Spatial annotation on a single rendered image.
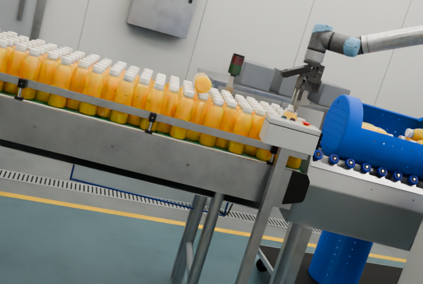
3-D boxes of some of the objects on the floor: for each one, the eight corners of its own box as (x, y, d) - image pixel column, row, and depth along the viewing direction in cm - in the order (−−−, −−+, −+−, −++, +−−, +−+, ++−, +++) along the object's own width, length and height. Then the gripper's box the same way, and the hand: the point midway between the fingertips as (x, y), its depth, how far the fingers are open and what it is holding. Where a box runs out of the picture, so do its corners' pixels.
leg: (267, 332, 247) (306, 217, 235) (255, 330, 246) (294, 215, 234) (264, 325, 252) (303, 213, 240) (253, 323, 251) (291, 210, 239)
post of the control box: (218, 371, 209) (291, 148, 190) (209, 369, 208) (281, 146, 189) (218, 364, 213) (289, 146, 193) (209, 363, 212) (279, 143, 193)
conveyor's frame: (248, 366, 217) (313, 176, 200) (-146, 287, 196) (-112, 67, 179) (235, 303, 264) (286, 145, 247) (-85, 234, 243) (-53, 55, 226)
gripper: (328, 66, 196) (311, 118, 200) (320, 63, 207) (304, 112, 211) (308, 60, 195) (291, 112, 199) (300, 58, 206) (285, 107, 210)
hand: (293, 107), depth 205 cm, fingers closed on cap, 4 cm apart
